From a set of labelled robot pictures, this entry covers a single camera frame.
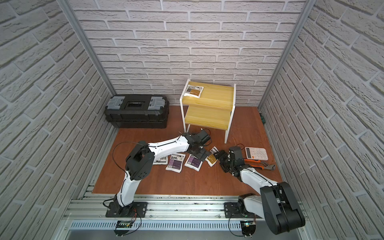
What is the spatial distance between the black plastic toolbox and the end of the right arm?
46 cm

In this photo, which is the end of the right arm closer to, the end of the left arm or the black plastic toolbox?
the end of the left arm

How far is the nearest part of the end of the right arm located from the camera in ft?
2.18

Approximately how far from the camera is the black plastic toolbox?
960mm
